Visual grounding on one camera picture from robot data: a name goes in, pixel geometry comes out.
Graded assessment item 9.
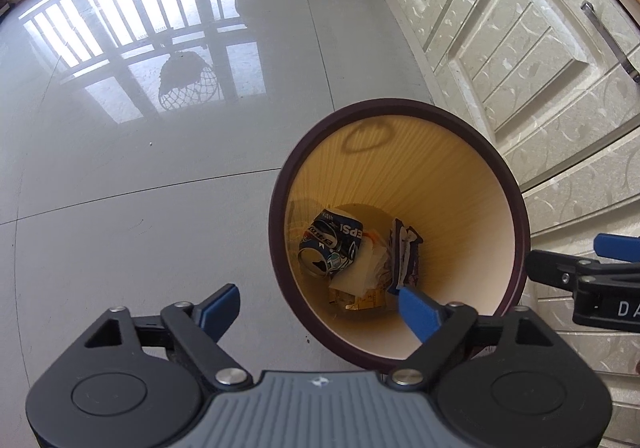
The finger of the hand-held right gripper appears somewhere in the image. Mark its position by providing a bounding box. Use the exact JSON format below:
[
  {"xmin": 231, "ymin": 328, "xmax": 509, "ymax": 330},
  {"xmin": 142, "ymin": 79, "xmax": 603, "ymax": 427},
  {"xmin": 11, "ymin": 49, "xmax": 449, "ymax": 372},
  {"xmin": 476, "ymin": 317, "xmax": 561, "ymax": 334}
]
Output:
[
  {"xmin": 594, "ymin": 234, "xmax": 640, "ymax": 259},
  {"xmin": 527, "ymin": 249, "xmax": 640, "ymax": 289}
]

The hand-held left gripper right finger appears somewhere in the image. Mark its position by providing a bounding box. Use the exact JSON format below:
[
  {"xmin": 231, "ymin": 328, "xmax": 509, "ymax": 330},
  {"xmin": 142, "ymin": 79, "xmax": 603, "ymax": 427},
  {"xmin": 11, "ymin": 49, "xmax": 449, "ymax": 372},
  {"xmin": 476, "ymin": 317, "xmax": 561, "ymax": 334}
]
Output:
[{"xmin": 390, "ymin": 285, "xmax": 568, "ymax": 386}]

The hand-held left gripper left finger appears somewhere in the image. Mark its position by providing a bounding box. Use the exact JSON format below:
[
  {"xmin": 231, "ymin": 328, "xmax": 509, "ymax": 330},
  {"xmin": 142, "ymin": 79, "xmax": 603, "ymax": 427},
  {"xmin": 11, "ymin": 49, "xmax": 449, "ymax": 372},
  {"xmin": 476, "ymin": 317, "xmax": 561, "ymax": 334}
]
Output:
[{"xmin": 82, "ymin": 284, "xmax": 251, "ymax": 386}]

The small yellow box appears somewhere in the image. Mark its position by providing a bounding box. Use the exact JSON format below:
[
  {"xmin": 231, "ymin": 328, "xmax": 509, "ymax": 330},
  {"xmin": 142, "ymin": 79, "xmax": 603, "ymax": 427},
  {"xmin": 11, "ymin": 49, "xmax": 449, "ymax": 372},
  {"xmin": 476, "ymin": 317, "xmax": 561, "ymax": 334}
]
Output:
[{"xmin": 327, "ymin": 288, "xmax": 388, "ymax": 313}]

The purple wrapper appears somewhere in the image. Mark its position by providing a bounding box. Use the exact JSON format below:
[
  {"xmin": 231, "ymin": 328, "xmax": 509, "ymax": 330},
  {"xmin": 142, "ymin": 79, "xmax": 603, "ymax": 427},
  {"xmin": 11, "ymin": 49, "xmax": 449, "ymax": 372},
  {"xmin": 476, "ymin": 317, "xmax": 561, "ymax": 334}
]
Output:
[{"xmin": 387, "ymin": 219, "xmax": 425, "ymax": 291}]

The clear plastic bag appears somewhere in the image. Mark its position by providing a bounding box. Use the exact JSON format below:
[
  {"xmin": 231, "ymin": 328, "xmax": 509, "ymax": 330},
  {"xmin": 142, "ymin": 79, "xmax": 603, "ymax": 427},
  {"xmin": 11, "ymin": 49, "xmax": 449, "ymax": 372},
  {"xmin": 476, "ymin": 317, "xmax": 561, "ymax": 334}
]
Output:
[{"xmin": 327, "ymin": 228, "xmax": 393, "ymax": 301}]

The crushed blue can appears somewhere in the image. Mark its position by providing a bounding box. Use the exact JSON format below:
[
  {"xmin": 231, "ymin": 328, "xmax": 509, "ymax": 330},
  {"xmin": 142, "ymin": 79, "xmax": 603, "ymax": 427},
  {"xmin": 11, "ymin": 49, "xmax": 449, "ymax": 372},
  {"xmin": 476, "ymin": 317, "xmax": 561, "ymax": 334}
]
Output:
[{"xmin": 297, "ymin": 209, "xmax": 365, "ymax": 279}]

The yellow trash bin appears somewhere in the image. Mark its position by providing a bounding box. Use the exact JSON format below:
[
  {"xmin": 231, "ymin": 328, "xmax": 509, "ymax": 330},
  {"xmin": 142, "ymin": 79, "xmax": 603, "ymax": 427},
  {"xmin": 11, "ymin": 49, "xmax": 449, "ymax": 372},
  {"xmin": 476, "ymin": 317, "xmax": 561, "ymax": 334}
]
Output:
[{"xmin": 268, "ymin": 98, "xmax": 529, "ymax": 371}]

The white cabinet with wooden top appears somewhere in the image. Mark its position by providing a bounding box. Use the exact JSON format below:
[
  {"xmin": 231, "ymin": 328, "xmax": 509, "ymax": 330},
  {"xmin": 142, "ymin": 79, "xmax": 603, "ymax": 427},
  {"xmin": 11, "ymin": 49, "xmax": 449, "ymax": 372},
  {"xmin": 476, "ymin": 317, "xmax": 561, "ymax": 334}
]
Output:
[{"xmin": 347, "ymin": 0, "xmax": 640, "ymax": 448}]

